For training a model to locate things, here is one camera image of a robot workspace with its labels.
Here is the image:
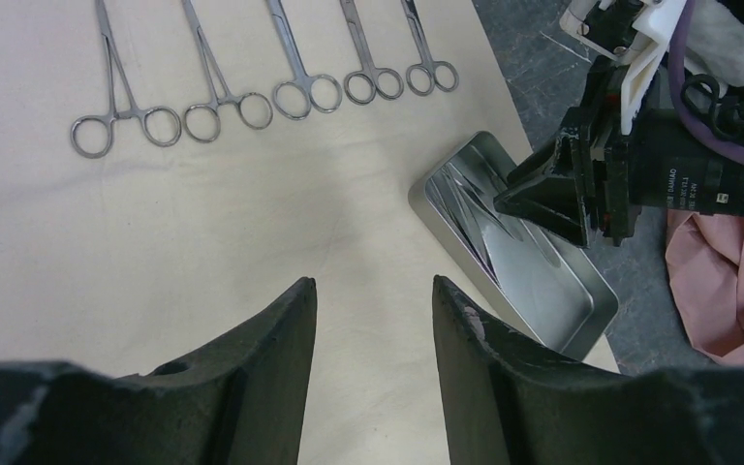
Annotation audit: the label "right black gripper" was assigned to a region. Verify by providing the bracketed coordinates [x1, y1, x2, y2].
[493, 56, 641, 247]

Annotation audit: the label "steel forceps in tray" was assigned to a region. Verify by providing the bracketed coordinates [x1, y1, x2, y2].
[429, 165, 499, 284]

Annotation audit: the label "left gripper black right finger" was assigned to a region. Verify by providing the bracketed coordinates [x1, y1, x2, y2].
[432, 275, 744, 464]

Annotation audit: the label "beige cloth wrap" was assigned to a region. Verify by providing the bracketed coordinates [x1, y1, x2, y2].
[0, 1, 531, 464]

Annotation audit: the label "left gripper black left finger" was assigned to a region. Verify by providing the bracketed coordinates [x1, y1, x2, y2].
[0, 277, 317, 464]

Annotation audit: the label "metal instrument tray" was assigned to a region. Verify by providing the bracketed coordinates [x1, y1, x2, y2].
[409, 131, 619, 360]

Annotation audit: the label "pink crumpled cloth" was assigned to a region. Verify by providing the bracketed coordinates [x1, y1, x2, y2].
[665, 210, 744, 366]

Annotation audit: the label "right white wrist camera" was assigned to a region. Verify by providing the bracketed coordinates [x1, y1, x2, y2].
[560, 0, 686, 136]

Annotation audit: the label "steel forceps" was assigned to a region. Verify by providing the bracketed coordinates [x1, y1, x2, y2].
[429, 165, 499, 284]
[69, 0, 183, 160]
[181, 0, 274, 143]

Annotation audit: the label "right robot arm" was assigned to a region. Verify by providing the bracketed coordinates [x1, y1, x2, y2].
[494, 56, 744, 247]

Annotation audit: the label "steel scissors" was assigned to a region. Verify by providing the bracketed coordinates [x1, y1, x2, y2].
[266, 0, 343, 121]
[400, 0, 460, 97]
[339, 0, 405, 106]

